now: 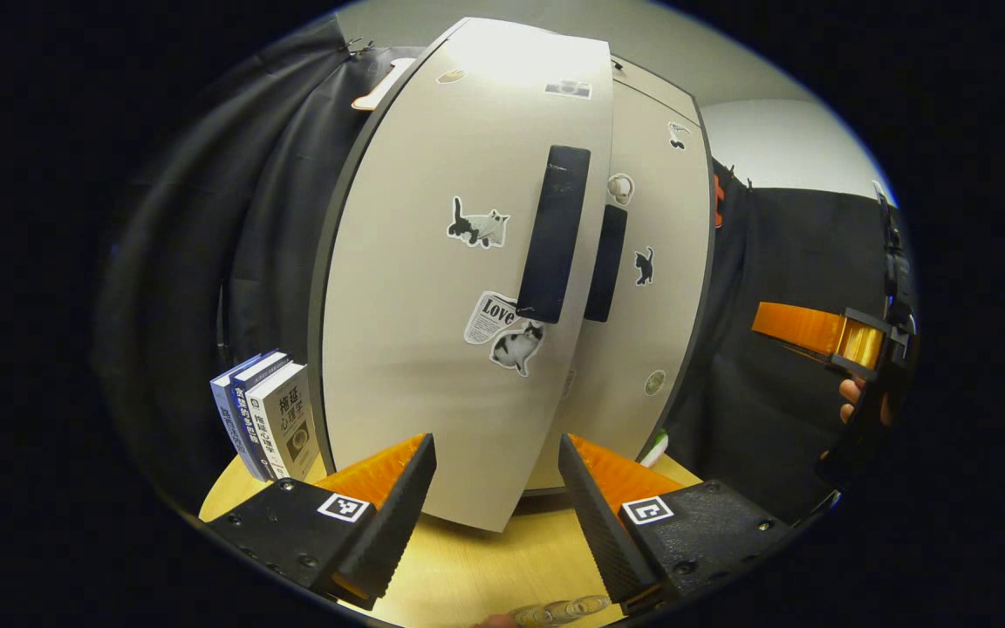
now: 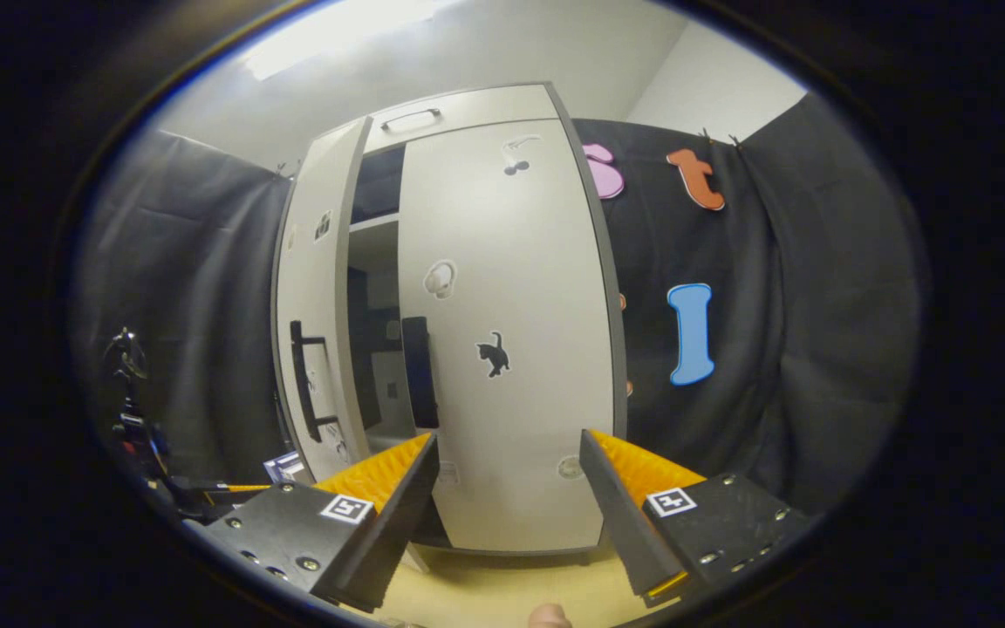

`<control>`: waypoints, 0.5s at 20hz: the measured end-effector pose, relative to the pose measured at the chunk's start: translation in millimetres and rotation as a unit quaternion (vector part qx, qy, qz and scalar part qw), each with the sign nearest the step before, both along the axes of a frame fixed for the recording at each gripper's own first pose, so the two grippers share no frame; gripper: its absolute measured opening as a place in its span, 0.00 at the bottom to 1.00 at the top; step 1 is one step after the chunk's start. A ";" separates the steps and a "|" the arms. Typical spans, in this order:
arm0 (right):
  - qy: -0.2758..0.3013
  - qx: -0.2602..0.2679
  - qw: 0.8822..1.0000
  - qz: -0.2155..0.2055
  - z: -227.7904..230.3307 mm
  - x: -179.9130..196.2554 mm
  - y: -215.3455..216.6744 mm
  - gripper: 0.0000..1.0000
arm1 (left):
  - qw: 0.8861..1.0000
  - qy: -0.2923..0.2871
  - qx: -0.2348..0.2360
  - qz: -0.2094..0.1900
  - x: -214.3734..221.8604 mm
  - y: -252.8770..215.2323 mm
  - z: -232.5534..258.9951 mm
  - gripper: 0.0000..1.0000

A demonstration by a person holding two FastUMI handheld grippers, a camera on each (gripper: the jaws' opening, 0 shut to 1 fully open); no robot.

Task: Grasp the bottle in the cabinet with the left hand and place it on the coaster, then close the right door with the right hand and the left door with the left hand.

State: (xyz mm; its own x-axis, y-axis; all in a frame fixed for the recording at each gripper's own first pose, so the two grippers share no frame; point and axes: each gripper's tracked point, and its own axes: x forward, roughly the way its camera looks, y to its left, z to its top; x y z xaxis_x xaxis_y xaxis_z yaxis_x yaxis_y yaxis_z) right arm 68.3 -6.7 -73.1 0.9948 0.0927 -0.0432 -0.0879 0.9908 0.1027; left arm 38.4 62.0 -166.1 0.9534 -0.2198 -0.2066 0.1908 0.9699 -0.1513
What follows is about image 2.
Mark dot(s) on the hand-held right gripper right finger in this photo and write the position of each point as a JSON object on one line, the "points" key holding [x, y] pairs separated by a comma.
{"points": [[620, 523]]}

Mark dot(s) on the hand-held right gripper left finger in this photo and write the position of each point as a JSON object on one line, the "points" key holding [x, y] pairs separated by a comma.
{"points": [[398, 523]]}

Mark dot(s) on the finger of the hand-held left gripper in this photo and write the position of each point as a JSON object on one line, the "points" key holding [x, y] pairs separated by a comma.
{"points": [[236, 495]]}

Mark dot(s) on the white cabinet door phone sticker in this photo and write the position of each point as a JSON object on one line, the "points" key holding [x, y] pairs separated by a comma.
{"points": [[315, 262]]}

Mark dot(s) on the white and grey cabinet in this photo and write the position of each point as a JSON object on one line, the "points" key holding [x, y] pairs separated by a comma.
{"points": [[376, 253]]}

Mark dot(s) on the white cabinet door cat sticker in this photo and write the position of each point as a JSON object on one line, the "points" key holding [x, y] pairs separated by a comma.
{"points": [[511, 262]]}

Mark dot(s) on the white cabinet drawer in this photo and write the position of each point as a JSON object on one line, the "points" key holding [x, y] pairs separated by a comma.
{"points": [[485, 106]]}

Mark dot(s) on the pale blue book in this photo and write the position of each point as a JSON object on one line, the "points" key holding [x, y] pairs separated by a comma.
{"points": [[283, 467]]}

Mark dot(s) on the black tripod stand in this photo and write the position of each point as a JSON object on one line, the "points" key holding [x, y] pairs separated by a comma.
{"points": [[132, 436]]}

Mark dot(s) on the metal cloth clip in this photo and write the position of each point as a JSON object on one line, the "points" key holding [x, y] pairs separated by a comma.
{"points": [[705, 136], [734, 139]]}

